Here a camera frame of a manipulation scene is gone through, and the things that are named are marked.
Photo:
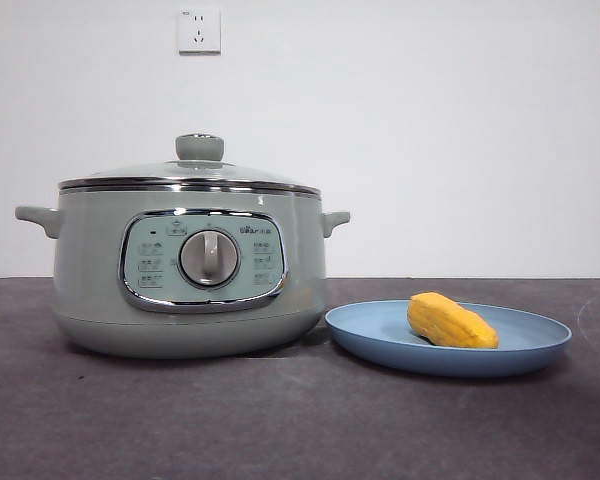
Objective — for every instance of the glass lid with green knob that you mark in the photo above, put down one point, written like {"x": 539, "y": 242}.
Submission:
{"x": 200, "y": 146}

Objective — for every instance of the yellow corn cob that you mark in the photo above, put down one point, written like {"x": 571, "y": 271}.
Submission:
{"x": 448, "y": 320}

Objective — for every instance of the blue round plate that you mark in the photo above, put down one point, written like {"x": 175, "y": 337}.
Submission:
{"x": 375, "y": 330}

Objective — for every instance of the pale green electric steamer pot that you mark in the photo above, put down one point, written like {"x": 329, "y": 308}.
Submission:
{"x": 95, "y": 280}

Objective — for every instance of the white wall socket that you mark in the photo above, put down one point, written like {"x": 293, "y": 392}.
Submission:
{"x": 199, "y": 30}

